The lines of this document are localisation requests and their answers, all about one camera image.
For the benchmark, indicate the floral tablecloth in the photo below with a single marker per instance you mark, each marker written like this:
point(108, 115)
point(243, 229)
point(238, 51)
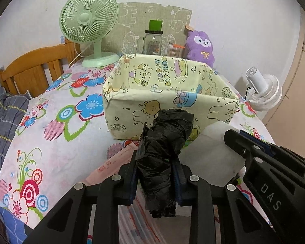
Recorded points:
point(63, 137)

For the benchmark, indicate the white cloth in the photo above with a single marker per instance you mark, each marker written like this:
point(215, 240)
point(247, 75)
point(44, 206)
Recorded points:
point(210, 158)

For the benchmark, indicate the white standing fan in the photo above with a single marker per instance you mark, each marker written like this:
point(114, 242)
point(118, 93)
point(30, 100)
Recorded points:
point(264, 91)

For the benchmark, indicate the grey plaid pillow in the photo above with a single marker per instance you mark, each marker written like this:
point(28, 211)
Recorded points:
point(12, 111)

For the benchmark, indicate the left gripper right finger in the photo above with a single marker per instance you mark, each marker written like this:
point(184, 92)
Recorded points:
point(239, 220)

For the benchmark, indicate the pink paper packet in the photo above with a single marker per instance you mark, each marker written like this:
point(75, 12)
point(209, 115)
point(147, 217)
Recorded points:
point(118, 154)

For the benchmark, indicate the toothpick jar orange lid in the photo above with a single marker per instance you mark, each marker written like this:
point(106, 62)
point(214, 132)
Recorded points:
point(175, 50)

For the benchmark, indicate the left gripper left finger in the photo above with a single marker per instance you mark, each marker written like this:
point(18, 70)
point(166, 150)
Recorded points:
point(69, 220)

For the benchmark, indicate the green desk fan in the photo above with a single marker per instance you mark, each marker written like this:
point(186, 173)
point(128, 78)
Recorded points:
point(89, 21)

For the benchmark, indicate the black plastic bag bundle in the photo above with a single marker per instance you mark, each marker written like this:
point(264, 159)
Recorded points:
point(159, 145)

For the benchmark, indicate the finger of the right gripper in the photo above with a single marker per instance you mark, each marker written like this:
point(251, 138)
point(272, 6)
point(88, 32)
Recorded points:
point(249, 140)
point(284, 160)

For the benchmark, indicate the clear plastic bag pack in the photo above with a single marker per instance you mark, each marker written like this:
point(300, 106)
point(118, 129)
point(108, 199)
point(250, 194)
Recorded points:
point(136, 224)

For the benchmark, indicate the beige door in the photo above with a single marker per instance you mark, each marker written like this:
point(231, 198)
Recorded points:
point(286, 122)

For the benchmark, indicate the green cup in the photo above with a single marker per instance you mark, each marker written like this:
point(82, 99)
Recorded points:
point(155, 25)

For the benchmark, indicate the purple plush bunny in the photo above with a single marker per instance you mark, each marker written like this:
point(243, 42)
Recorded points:
point(200, 48)

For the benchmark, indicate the glass mason jar mug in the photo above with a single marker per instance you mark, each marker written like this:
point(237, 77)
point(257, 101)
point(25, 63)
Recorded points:
point(150, 43)

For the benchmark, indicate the green patterned board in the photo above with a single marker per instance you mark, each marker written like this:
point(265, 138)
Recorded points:
point(135, 18)

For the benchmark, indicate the yellow cartoon fabric box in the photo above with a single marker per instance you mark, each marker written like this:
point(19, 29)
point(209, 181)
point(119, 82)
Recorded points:
point(141, 85)

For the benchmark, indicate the blue bed sheet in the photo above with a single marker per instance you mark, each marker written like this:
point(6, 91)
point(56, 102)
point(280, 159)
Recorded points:
point(12, 229)

